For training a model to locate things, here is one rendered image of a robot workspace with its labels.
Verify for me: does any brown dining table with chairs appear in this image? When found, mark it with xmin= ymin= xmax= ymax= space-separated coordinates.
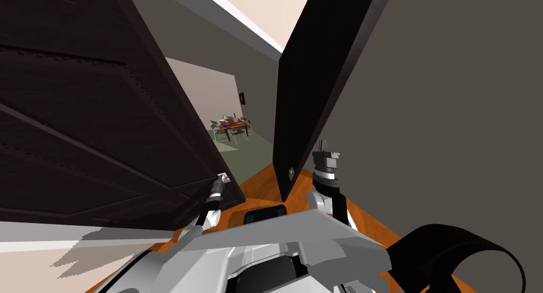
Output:
xmin=208 ymin=113 xmax=256 ymax=144

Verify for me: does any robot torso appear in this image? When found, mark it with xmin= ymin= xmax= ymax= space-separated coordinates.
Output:
xmin=95 ymin=205 xmax=392 ymax=293

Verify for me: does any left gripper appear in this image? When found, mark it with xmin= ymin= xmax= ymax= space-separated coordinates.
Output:
xmin=212 ymin=172 xmax=232 ymax=194

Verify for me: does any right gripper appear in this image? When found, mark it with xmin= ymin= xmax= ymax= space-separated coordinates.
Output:
xmin=312 ymin=139 xmax=341 ymax=172

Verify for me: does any dark brown door leaf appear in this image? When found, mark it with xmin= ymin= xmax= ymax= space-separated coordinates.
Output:
xmin=0 ymin=0 xmax=247 ymax=233

